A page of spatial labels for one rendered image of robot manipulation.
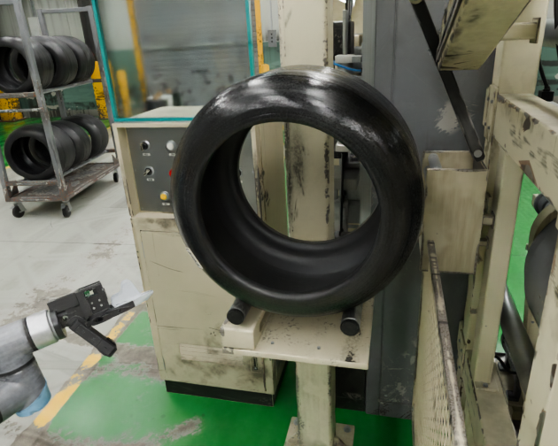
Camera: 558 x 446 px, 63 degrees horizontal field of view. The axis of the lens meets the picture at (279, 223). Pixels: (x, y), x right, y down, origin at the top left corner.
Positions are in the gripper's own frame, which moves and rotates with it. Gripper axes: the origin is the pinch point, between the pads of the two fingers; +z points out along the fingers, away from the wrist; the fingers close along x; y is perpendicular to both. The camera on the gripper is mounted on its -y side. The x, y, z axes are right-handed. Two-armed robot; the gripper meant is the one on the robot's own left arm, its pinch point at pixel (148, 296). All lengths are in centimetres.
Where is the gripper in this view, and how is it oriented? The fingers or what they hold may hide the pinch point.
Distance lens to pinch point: 111.3
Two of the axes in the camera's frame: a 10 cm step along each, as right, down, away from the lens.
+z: 8.7, -3.4, 3.6
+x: -3.8, 0.1, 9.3
